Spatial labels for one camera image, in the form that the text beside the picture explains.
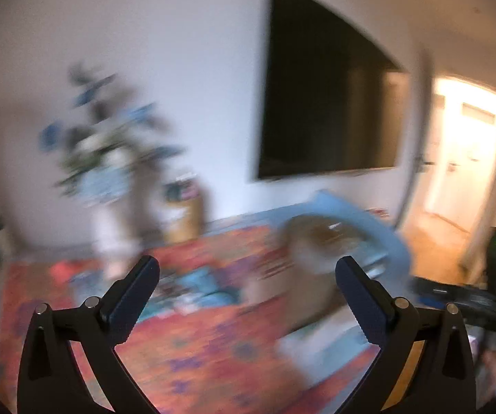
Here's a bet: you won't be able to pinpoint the pale blue printed packet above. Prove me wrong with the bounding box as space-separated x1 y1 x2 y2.
276 306 382 384

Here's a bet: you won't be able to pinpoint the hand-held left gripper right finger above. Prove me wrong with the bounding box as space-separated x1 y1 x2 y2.
335 255 477 414

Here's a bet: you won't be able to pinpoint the floral orange tablecloth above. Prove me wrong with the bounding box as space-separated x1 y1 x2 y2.
0 220 408 414

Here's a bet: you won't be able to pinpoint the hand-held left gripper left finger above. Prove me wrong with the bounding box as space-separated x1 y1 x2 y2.
17 255 161 414

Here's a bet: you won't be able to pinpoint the storage box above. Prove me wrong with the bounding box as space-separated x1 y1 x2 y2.
241 190 412 354

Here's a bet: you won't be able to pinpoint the white ribbed vase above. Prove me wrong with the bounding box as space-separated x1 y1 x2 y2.
93 151 145 277

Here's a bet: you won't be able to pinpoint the blue artificial flowers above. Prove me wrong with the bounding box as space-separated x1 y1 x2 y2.
39 62 186 201

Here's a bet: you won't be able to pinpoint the black wall television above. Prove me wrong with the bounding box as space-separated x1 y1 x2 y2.
256 0 410 182

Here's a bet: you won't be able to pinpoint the bamboo pen holder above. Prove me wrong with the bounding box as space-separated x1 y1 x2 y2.
162 190 205 244

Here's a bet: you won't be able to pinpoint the blue cloth bag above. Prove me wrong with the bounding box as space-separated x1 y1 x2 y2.
174 267 235 307

